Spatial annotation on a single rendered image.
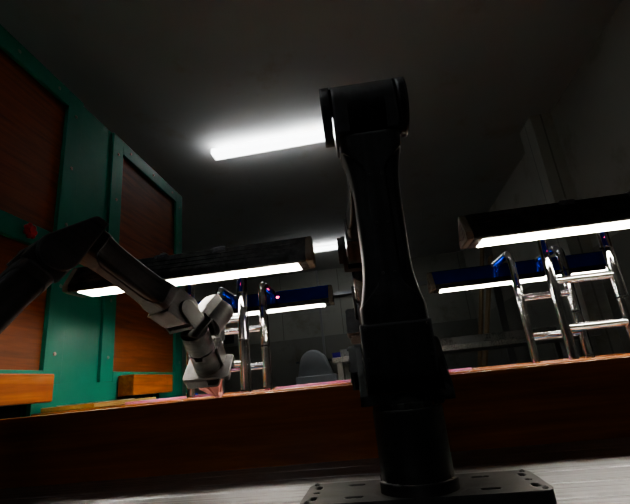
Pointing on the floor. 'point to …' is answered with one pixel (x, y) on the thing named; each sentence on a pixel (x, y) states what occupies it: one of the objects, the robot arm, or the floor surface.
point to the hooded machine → (315, 369)
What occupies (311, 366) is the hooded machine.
